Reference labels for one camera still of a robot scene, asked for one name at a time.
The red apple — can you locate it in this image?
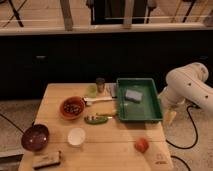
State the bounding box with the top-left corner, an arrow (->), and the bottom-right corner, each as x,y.
134,138 -> 149,153

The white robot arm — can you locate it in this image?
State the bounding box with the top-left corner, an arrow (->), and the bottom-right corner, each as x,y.
159,62 -> 213,125

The light green cup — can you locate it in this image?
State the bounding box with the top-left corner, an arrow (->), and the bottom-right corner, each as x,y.
86,85 -> 97,98

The white paper cup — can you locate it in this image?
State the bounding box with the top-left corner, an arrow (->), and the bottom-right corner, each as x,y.
67,128 -> 86,147

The green plastic tray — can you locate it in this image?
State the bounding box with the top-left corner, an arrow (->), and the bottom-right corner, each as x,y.
117,78 -> 163,122

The blue sponge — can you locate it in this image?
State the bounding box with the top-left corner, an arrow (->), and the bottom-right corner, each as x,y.
125,89 -> 142,103

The grey flat tool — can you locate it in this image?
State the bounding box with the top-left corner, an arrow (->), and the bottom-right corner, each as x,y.
109,84 -> 117,98

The green plate with utensil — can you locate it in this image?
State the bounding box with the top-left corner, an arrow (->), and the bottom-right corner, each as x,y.
84,115 -> 112,125

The brown spice jar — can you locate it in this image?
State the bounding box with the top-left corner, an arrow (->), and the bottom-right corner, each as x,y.
96,78 -> 105,93

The orange bowl with nuts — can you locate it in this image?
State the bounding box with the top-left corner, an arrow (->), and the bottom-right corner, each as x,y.
59,96 -> 85,120

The dark purple bowl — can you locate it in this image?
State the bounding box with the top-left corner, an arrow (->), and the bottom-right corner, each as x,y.
21,124 -> 50,152

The wooden block eraser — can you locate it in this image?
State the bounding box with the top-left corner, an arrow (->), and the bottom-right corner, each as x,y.
32,151 -> 61,169

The black floor cable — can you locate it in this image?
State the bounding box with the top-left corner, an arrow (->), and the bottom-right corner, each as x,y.
165,105 -> 200,150

